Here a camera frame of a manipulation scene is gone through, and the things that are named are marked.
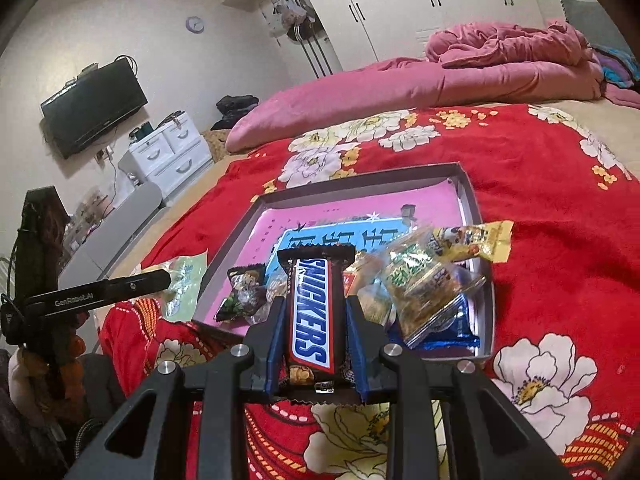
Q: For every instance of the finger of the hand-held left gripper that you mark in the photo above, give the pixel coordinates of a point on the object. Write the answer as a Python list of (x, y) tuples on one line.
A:
[(140, 285)]

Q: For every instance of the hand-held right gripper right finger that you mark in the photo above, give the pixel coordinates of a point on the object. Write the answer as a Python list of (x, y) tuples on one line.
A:
[(359, 355)]

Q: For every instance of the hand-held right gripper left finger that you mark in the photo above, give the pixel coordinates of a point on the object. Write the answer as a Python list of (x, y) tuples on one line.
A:
[(272, 355)]

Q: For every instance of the light green snack packet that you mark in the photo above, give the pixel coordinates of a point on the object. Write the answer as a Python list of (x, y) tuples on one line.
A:
[(185, 285)]

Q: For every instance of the brown chocolate bar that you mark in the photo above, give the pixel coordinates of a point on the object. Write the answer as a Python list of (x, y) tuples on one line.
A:
[(310, 310)]

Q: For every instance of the green pea snack packet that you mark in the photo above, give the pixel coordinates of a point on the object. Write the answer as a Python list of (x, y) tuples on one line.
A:
[(245, 290)]

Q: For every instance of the clear green label packet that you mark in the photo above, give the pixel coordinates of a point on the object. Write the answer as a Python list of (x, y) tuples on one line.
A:
[(415, 260), (430, 305)]

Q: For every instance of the blue cookie packet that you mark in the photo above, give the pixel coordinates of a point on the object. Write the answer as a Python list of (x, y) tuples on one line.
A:
[(450, 342)]

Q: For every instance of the yellow long snack packet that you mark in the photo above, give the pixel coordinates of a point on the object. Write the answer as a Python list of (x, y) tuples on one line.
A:
[(480, 242)]

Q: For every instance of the grey shallow box tray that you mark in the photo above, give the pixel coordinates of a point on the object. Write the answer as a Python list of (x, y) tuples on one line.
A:
[(350, 185)]

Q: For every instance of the person's left forearm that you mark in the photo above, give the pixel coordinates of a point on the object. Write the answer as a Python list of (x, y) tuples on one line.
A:
[(25, 380)]

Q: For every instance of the person's left hand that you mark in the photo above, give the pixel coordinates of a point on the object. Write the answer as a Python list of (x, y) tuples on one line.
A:
[(67, 355)]

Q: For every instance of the grey padded bench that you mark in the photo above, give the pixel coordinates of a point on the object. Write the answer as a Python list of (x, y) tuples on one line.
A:
[(115, 225)]

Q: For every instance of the white drawer cabinet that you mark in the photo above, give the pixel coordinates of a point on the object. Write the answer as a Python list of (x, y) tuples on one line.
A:
[(170, 155)]

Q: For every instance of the pink book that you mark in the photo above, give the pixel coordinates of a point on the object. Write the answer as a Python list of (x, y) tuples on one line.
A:
[(325, 210)]

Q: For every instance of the green cup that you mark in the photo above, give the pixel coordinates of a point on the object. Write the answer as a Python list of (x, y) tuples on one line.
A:
[(140, 131)]

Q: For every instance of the brown patterned stool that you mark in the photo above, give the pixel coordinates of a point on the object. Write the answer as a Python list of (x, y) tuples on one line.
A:
[(217, 145)]

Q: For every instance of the black clothes pile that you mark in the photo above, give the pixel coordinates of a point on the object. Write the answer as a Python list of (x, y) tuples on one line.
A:
[(235, 110)]

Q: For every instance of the red floral blanket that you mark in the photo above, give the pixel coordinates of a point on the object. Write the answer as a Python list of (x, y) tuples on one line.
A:
[(525, 210)]

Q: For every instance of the pink folded quilt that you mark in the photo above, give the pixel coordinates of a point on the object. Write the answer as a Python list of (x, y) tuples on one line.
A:
[(375, 90)]

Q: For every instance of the dark hanging poles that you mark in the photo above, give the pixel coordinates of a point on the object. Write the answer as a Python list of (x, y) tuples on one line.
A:
[(314, 57)]

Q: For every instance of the hanging clothes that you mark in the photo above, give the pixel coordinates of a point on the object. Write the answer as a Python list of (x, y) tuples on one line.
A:
[(292, 17)]

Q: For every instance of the crumpled pink blanket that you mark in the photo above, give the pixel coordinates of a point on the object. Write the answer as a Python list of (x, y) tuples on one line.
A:
[(500, 42)]

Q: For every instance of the white wardrobe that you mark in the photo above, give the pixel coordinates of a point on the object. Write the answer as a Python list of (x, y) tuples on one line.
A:
[(400, 10)]

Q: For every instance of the blue purple cloth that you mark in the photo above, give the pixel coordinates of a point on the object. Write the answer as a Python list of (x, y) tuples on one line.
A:
[(617, 67)]

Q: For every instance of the grey padded headboard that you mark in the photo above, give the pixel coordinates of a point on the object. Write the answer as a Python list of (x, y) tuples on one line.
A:
[(585, 20)]

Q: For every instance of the wall power socket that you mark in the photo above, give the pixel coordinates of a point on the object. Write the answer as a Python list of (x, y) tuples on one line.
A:
[(103, 155)]

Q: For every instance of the black wall television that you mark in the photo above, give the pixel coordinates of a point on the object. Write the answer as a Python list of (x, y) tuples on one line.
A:
[(92, 107)]

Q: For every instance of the round wall clock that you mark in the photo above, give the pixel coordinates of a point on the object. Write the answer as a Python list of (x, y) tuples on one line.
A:
[(195, 24)]

